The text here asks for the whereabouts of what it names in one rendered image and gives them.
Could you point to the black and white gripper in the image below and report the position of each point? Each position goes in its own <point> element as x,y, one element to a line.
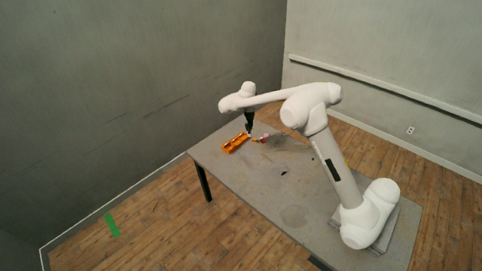
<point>249,122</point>

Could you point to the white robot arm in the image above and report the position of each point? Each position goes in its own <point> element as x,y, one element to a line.
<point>362,216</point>

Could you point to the orange rack of bins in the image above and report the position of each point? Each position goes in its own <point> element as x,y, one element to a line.
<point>230,146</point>

